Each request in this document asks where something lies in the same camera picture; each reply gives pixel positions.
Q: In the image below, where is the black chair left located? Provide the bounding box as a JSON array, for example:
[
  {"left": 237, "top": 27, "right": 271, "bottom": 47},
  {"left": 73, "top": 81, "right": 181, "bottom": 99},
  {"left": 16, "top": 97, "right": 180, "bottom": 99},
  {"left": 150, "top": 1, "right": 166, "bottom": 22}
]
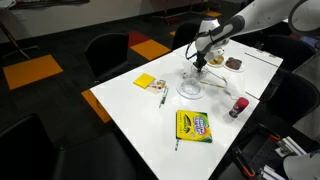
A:
[{"left": 85, "top": 33, "right": 139, "bottom": 83}]

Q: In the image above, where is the yellow sticky note pad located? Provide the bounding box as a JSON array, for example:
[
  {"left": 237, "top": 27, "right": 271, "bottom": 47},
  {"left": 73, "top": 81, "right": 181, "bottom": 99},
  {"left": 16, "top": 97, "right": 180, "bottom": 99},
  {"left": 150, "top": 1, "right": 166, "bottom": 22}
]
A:
[{"left": 134, "top": 73, "right": 154, "bottom": 88}]

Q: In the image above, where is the red lidded jar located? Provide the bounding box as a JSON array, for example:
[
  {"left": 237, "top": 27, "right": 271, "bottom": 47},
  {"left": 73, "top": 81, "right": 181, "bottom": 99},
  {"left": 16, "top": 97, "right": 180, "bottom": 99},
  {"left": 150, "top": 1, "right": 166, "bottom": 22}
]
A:
[{"left": 229, "top": 97, "right": 249, "bottom": 118}]

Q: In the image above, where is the small piece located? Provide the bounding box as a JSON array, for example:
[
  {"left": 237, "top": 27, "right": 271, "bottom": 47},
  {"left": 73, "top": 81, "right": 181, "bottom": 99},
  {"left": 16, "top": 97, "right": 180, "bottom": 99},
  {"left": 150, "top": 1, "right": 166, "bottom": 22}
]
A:
[{"left": 181, "top": 72, "right": 187, "bottom": 79}]

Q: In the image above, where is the white plate with glass lid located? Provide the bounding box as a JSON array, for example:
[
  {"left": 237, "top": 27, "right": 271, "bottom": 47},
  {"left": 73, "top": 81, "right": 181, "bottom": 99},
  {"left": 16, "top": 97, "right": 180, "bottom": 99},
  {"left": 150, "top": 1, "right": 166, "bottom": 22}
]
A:
[{"left": 176, "top": 80, "right": 205, "bottom": 100}]

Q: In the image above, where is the cut glass bowl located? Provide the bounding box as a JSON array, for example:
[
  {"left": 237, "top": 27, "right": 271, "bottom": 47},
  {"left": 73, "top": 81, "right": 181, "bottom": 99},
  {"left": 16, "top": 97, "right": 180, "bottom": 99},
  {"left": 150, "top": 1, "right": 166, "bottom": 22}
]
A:
[{"left": 187, "top": 65, "right": 208, "bottom": 80}]

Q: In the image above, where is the yellow pencil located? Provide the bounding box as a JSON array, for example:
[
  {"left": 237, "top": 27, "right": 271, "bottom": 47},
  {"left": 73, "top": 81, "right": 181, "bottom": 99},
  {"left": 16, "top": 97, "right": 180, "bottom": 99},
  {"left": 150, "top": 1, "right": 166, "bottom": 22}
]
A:
[{"left": 199, "top": 81, "right": 225, "bottom": 89}]

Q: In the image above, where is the plate of yellow pastries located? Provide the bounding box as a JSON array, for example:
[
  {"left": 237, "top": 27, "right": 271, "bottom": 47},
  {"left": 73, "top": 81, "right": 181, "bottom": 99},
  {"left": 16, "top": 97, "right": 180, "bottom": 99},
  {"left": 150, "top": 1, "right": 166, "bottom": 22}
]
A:
[{"left": 208, "top": 56, "right": 224, "bottom": 67}]

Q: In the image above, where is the black chair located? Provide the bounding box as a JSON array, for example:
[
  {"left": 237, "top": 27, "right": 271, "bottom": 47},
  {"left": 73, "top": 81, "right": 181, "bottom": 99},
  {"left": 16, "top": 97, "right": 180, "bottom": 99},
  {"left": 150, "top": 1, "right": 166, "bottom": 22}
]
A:
[
  {"left": 85, "top": 33, "right": 139, "bottom": 83},
  {"left": 172, "top": 23, "right": 199, "bottom": 50},
  {"left": 265, "top": 73, "right": 320, "bottom": 125}
]

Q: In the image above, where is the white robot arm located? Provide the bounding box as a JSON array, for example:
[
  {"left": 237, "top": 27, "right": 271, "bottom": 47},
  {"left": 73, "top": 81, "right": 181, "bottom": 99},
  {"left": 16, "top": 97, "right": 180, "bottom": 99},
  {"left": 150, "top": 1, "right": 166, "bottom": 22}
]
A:
[{"left": 194, "top": 0, "right": 320, "bottom": 71}]

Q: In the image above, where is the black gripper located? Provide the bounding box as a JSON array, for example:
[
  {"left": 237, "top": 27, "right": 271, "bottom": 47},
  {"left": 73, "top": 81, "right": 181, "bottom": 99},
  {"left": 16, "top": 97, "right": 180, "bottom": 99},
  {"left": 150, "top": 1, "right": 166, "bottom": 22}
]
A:
[{"left": 194, "top": 51, "right": 207, "bottom": 72}]

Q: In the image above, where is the crayola marker box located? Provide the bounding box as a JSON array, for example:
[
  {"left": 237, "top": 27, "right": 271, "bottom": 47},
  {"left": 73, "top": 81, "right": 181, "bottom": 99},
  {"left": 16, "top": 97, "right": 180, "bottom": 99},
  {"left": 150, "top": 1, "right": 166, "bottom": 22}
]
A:
[{"left": 176, "top": 110, "right": 212, "bottom": 143}]

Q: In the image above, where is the black chair right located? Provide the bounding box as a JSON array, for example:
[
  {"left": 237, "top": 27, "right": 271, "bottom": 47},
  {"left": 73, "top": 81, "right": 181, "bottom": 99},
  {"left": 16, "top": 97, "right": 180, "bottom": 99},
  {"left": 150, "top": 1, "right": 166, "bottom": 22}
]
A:
[{"left": 265, "top": 73, "right": 320, "bottom": 125}]

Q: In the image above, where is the green marker pen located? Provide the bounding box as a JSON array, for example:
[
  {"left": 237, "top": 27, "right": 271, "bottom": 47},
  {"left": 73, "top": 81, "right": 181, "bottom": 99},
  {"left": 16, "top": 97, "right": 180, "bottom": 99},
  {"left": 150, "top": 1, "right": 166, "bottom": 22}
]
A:
[{"left": 159, "top": 87, "right": 169, "bottom": 108}]

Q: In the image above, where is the crumpled white tissue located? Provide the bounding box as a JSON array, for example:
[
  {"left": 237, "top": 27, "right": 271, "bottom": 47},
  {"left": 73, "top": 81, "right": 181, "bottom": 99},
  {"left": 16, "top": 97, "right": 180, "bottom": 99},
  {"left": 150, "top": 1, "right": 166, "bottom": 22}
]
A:
[{"left": 224, "top": 75, "right": 246, "bottom": 99}]

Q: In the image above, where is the plate of brown pastry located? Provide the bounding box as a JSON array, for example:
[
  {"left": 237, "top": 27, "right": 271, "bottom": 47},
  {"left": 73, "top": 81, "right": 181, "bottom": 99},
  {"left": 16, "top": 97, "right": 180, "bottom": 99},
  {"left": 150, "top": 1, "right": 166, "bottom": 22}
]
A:
[{"left": 223, "top": 57, "right": 245, "bottom": 72}]

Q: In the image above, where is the black chair foreground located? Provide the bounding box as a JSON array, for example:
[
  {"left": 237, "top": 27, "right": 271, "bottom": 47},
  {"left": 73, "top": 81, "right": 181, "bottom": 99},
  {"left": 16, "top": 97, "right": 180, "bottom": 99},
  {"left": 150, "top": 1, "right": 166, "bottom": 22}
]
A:
[{"left": 0, "top": 114, "right": 137, "bottom": 180}]

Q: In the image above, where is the black orange tool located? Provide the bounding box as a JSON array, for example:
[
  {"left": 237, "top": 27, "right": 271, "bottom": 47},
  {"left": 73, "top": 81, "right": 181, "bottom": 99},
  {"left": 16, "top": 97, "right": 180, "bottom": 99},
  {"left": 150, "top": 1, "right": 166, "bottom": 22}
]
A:
[{"left": 234, "top": 149, "right": 256, "bottom": 179}]

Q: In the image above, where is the black chair back centre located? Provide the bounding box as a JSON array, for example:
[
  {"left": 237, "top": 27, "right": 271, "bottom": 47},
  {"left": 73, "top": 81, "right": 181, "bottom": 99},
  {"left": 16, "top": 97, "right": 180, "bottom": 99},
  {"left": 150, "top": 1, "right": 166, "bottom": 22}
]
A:
[{"left": 172, "top": 23, "right": 199, "bottom": 50}]

